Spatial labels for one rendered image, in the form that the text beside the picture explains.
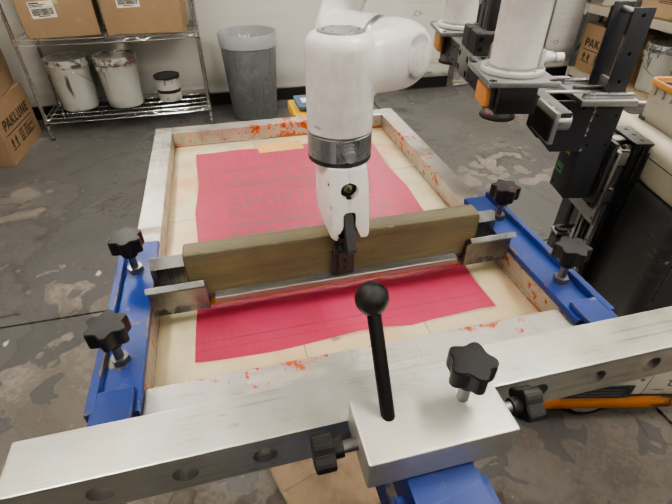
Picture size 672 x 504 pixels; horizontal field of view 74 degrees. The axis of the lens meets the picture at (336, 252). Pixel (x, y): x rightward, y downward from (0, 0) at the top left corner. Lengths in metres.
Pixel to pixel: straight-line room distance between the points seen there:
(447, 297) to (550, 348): 0.20
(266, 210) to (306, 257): 0.26
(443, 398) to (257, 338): 0.29
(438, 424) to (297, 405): 0.13
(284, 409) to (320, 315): 0.22
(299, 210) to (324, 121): 0.36
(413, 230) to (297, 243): 0.16
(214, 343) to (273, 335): 0.08
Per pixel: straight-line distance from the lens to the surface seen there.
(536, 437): 1.75
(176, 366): 0.59
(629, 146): 1.48
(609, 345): 0.55
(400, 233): 0.62
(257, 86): 3.80
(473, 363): 0.36
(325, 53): 0.47
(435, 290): 0.67
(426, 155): 0.97
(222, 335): 0.61
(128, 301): 0.63
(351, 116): 0.49
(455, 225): 0.65
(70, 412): 1.90
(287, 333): 0.60
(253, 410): 0.43
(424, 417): 0.38
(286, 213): 0.83
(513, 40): 0.99
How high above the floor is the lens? 1.40
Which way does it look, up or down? 37 degrees down
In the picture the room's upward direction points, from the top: straight up
